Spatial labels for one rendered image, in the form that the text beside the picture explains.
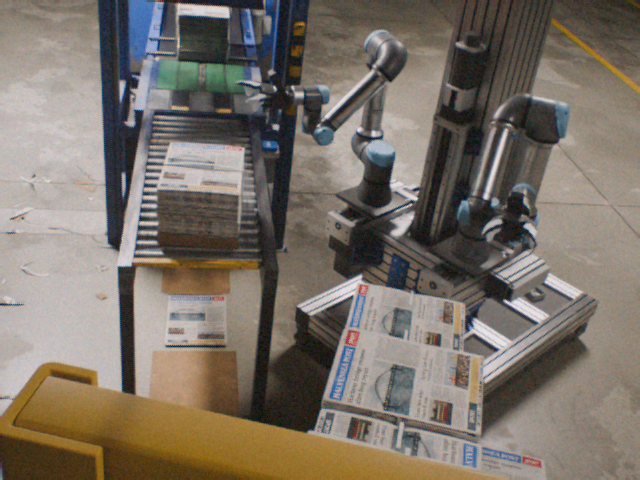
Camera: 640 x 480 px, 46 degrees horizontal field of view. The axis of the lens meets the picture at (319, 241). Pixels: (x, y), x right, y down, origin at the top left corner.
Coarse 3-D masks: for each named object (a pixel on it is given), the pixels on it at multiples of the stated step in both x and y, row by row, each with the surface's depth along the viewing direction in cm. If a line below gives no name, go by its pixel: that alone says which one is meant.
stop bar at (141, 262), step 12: (132, 264) 258; (144, 264) 258; (156, 264) 259; (168, 264) 259; (180, 264) 260; (192, 264) 261; (204, 264) 261; (216, 264) 262; (228, 264) 263; (240, 264) 264; (252, 264) 264
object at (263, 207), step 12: (252, 120) 372; (252, 132) 361; (252, 144) 350; (252, 156) 340; (264, 168) 332; (264, 180) 321; (264, 192) 313; (264, 204) 304; (264, 216) 297; (264, 228) 289; (264, 240) 282; (264, 252) 275; (264, 264) 269; (276, 264) 270; (264, 276) 268; (276, 276) 268; (264, 288) 271; (276, 288) 271
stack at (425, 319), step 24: (360, 288) 258; (384, 288) 260; (360, 312) 247; (384, 312) 248; (408, 312) 250; (432, 312) 251; (456, 312) 253; (408, 336) 239; (432, 336) 240; (456, 336) 242
